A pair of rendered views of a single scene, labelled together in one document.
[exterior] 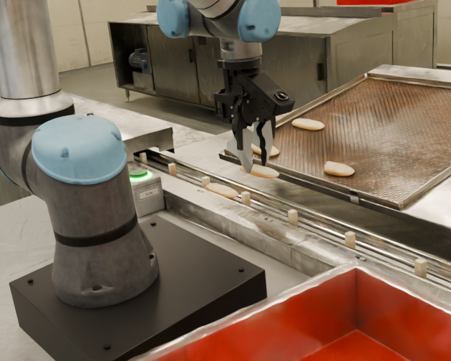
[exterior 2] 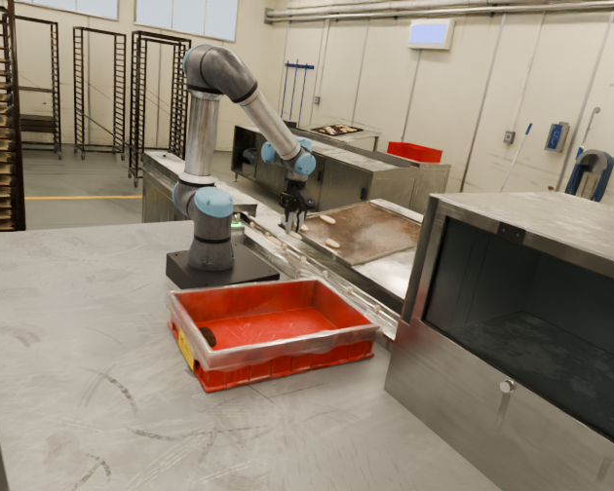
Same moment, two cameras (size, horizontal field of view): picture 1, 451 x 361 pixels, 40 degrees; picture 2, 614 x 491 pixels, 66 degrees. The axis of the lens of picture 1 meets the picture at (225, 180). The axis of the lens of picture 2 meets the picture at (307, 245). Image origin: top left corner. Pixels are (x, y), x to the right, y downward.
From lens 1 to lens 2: 66 cm
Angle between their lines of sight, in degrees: 2
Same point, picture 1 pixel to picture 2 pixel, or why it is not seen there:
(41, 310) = (179, 266)
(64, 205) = (202, 223)
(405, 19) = (426, 173)
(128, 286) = (219, 264)
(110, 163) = (225, 210)
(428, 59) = not seen: hidden behind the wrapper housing
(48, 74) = (208, 167)
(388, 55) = (408, 194)
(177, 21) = (270, 156)
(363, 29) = (396, 172)
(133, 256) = (225, 252)
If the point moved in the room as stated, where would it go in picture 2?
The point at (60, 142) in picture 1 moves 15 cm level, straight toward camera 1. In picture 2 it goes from (208, 197) to (210, 210)
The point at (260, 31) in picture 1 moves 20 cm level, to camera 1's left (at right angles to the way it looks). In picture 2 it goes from (304, 170) to (244, 162)
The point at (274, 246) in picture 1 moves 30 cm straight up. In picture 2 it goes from (289, 269) to (301, 187)
